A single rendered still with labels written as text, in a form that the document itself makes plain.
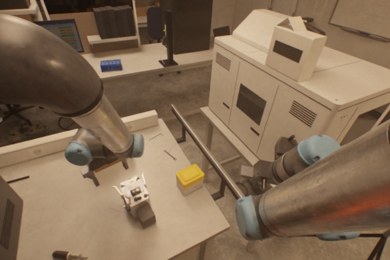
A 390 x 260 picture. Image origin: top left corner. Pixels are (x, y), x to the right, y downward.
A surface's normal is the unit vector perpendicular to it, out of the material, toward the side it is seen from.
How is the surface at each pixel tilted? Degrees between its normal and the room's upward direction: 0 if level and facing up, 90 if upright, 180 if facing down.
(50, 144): 90
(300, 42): 90
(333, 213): 100
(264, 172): 24
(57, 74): 77
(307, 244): 0
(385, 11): 90
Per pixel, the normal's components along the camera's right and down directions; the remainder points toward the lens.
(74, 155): 0.03, 0.65
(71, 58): 0.89, -0.31
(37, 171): 0.04, -0.77
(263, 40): -0.55, -0.41
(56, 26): 0.46, 0.53
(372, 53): -0.89, 0.27
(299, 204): -0.97, 0.15
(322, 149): 0.10, -0.43
